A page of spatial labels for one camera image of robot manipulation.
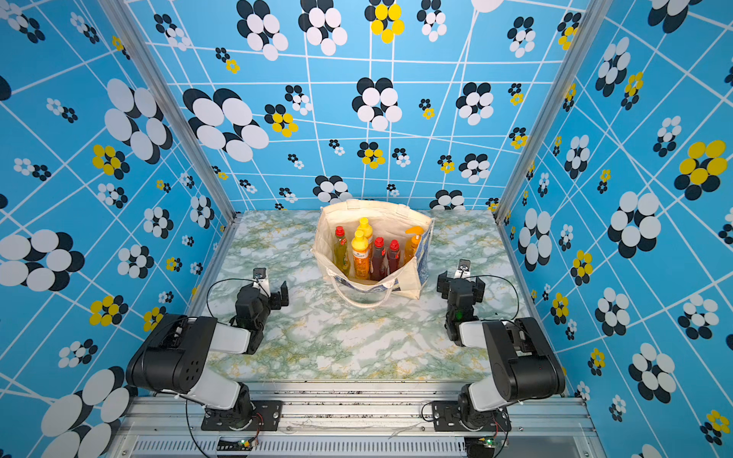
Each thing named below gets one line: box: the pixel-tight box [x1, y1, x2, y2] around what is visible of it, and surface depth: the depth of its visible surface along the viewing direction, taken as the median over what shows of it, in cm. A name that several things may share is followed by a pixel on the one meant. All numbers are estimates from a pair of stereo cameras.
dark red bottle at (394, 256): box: [387, 238, 401, 275], surface depth 90 cm
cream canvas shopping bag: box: [311, 200, 436, 309], surface depth 88 cm
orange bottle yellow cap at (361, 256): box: [351, 229, 370, 280], surface depth 89 cm
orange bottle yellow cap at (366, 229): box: [356, 216, 374, 245], surface depth 90 cm
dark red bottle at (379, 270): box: [370, 236, 388, 282], surface depth 93 cm
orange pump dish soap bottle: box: [403, 226, 425, 264], surface depth 86 cm
